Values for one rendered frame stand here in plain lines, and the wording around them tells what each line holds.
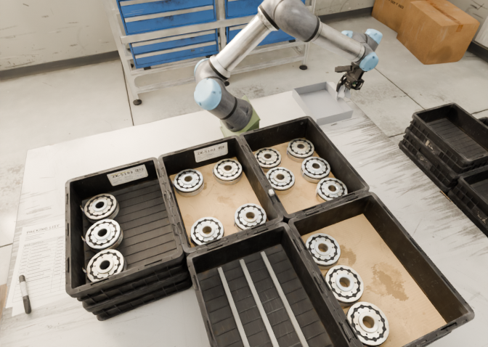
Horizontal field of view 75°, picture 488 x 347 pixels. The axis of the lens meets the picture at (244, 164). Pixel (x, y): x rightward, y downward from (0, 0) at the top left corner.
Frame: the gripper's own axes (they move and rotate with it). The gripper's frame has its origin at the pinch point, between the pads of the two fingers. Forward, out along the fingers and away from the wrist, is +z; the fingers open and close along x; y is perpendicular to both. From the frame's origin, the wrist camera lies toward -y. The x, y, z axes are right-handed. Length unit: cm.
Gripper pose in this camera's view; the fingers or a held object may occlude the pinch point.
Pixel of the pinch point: (338, 97)
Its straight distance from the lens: 175.1
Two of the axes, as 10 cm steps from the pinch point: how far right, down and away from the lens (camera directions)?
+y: 3.9, 6.8, -6.2
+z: -2.5, 7.3, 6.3
